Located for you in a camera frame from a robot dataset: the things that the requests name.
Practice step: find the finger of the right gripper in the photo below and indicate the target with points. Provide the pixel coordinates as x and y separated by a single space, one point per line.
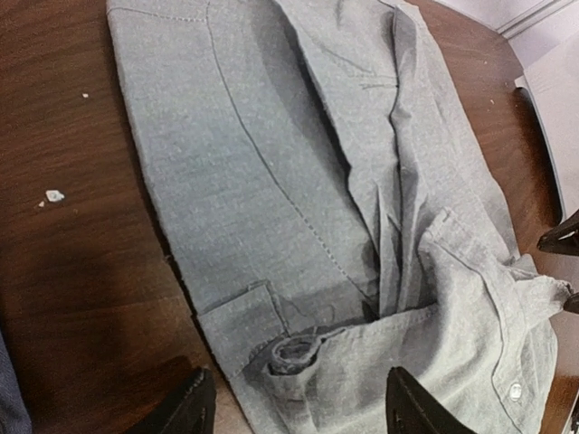
571 305
561 239

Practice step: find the light blue denim skirt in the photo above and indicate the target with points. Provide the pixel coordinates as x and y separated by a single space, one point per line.
15 418

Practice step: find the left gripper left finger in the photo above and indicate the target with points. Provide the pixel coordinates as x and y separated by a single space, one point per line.
188 409

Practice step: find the grey shirt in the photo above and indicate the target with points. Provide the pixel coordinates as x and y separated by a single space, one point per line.
331 212

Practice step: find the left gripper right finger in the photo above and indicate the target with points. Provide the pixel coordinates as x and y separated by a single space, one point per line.
411 409

